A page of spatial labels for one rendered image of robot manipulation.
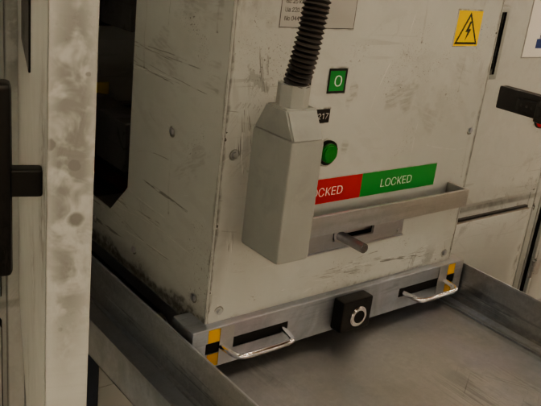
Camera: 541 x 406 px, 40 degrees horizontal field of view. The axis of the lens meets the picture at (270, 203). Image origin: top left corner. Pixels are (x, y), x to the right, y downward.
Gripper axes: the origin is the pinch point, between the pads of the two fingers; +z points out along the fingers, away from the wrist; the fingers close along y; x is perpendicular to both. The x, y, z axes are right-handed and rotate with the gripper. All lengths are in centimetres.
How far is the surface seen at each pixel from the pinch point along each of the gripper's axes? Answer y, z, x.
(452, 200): 2.2, 9.4, -17.5
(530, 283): 97, 45, -69
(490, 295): 13.4, 6.1, -34.6
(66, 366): -68, -12, -13
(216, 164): -38.4, 14.0, -9.2
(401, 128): -7.5, 13.4, -6.7
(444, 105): 1.2, 13.4, -3.8
